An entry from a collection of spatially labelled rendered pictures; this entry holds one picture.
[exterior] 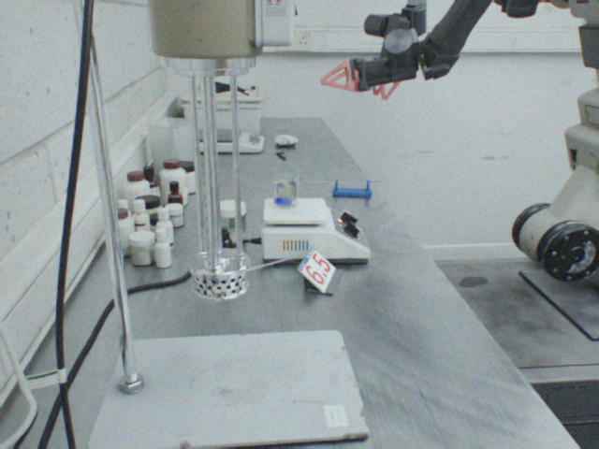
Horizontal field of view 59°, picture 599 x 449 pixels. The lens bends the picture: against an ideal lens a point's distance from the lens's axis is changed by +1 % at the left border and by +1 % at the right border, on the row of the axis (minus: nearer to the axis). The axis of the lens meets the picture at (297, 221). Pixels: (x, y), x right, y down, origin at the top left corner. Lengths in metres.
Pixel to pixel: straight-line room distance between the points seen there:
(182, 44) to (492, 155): 2.33
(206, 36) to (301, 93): 1.93
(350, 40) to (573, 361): 1.51
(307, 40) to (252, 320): 1.68
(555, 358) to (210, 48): 1.26
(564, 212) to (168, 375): 1.22
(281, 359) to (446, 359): 0.22
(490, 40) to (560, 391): 1.57
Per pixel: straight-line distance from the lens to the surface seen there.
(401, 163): 2.55
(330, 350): 0.72
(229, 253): 0.60
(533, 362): 1.49
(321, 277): 0.89
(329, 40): 2.34
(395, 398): 0.67
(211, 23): 0.48
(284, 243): 0.94
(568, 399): 1.52
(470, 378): 0.73
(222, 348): 0.73
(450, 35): 1.16
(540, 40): 2.65
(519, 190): 2.83
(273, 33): 0.49
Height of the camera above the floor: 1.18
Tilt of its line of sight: 22 degrees down
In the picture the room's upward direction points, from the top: 1 degrees clockwise
